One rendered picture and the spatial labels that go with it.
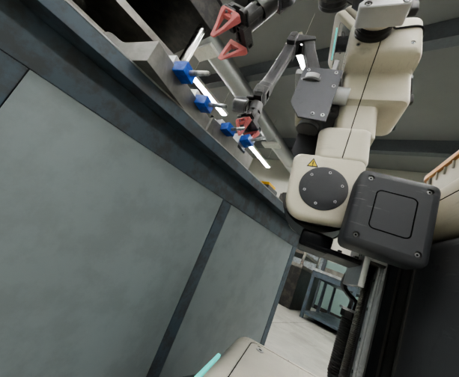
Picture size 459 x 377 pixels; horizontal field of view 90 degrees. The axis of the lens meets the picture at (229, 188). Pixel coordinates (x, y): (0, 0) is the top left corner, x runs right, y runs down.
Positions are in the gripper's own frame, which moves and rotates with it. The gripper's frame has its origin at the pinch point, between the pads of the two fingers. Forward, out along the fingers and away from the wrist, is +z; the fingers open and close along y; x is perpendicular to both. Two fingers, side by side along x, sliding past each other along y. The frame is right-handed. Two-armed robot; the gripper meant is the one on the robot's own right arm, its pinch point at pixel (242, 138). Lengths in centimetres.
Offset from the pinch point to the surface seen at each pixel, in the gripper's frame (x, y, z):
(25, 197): -6, 42, 54
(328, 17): -41, -115, -369
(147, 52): 8.7, 44.7, 19.4
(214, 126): 0.4, 15.2, 9.1
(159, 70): 8.7, 40.9, 20.1
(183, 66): 11.1, 38.2, 15.8
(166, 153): -1.1, 24.5, 28.4
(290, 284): -118, -370, -16
